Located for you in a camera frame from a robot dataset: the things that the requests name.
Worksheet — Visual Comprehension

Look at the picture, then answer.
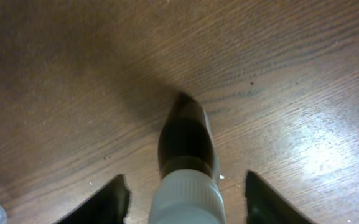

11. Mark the dark bottle white cap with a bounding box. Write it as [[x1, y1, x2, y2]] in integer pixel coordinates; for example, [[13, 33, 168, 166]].
[[148, 93, 226, 224]]

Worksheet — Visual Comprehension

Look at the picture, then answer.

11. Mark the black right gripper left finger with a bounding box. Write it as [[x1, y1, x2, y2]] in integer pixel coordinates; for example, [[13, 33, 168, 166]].
[[57, 174, 131, 224]]

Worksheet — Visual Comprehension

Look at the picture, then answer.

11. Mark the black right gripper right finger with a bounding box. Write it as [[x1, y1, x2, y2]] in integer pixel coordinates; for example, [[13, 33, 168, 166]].
[[245, 170, 314, 224]]

